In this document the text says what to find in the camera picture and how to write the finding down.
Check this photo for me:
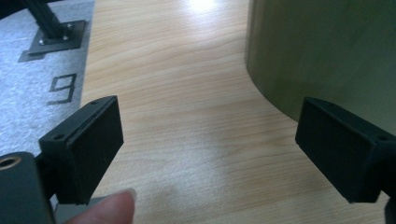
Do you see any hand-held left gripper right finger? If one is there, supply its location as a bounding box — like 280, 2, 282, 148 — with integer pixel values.
294, 96, 396, 203

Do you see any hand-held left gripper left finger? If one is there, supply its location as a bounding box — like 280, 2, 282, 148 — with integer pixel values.
38, 95, 124, 206

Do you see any green bowl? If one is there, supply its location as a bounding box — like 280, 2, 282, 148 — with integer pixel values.
245, 0, 396, 136

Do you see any black tape floor marking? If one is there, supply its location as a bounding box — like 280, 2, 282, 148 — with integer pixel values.
46, 73, 78, 106

